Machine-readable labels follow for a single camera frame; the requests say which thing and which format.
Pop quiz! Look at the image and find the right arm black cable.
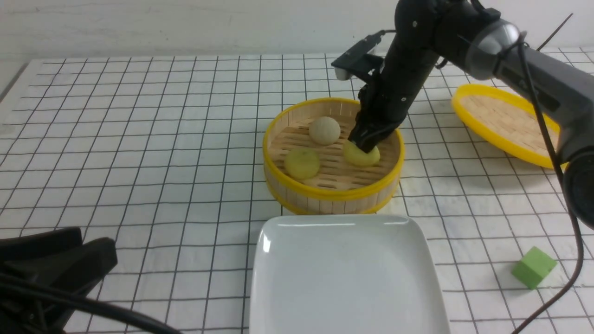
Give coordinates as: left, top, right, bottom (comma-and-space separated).
510, 42, 584, 334

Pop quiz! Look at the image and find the white grid tablecloth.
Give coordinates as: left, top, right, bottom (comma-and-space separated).
0, 54, 578, 334

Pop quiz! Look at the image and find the green foam cube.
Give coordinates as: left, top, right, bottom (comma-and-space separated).
511, 246, 557, 290

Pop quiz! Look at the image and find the bamboo steamer basket yellow rim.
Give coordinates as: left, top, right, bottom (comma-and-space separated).
262, 97, 405, 214

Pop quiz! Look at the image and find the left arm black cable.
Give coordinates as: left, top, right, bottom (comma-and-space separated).
0, 274, 181, 334

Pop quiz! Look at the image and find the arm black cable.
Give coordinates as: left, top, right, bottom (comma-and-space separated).
0, 274, 181, 334
510, 42, 584, 334

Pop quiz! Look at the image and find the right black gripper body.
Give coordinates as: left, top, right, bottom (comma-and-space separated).
348, 46, 439, 153

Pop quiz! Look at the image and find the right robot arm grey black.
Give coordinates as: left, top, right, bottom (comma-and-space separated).
331, 0, 594, 227

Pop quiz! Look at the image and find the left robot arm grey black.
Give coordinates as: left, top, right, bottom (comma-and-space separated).
0, 228, 117, 334

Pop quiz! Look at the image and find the yellow steamed bun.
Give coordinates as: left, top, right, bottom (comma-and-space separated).
343, 141, 381, 167
284, 148, 321, 180

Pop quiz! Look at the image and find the white steamed bun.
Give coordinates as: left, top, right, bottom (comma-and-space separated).
309, 116, 341, 146

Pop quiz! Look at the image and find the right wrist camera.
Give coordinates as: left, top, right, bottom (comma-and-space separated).
331, 30, 385, 84

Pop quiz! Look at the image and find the bamboo steamer lid yellow rim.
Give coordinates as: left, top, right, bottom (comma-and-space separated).
451, 84, 552, 169

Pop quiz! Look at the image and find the white square ceramic plate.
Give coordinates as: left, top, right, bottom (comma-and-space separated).
249, 214, 451, 334

